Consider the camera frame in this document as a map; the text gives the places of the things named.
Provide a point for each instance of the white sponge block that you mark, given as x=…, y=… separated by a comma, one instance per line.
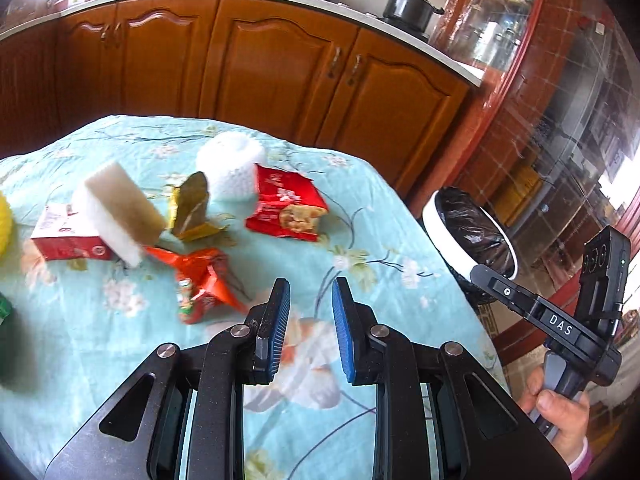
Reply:
x=115, y=205

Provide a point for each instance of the wooden lower kitchen cabinets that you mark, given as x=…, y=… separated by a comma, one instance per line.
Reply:
x=280, y=70

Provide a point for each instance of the olive gold wrapper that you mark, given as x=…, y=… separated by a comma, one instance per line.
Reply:
x=192, y=200

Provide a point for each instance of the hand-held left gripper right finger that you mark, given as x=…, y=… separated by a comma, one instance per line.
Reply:
x=342, y=330

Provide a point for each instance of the black cooking pot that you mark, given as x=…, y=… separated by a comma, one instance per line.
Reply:
x=407, y=7

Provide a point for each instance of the red snack packet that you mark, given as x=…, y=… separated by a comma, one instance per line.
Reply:
x=280, y=200

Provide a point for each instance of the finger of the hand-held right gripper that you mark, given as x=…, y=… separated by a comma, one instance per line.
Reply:
x=500, y=290

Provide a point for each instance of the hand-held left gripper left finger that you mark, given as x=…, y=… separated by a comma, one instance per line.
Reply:
x=280, y=320

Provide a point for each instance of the red framed glass sliding door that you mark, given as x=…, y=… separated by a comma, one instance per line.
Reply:
x=575, y=85

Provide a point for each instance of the green snack packet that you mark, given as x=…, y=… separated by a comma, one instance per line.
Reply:
x=7, y=340

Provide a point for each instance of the white foam fruit net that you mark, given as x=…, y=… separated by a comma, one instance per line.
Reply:
x=227, y=160

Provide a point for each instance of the floral light blue tablecloth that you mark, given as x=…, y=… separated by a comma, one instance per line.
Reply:
x=350, y=185

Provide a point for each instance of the red and white carton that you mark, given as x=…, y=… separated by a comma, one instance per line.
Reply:
x=60, y=242

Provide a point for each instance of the yellow wooden board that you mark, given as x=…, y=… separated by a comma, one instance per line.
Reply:
x=520, y=190

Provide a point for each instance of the white trash bin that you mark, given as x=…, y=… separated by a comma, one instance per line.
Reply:
x=430, y=215

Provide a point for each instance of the black trash bag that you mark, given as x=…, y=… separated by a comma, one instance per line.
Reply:
x=470, y=230

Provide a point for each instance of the person's right hand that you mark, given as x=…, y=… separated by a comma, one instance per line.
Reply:
x=562, y=417

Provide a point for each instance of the white kitchen countertop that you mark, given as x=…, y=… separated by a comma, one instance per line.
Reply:
x=450, y=62

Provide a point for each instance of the person's right forearm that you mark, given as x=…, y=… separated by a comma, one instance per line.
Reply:
x=580, y=462

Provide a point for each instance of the yellow foam fruit net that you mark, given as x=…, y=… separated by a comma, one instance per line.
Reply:
x=4, y=225

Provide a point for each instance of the orange red wrapper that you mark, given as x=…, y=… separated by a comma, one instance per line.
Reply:
x=200, y=280

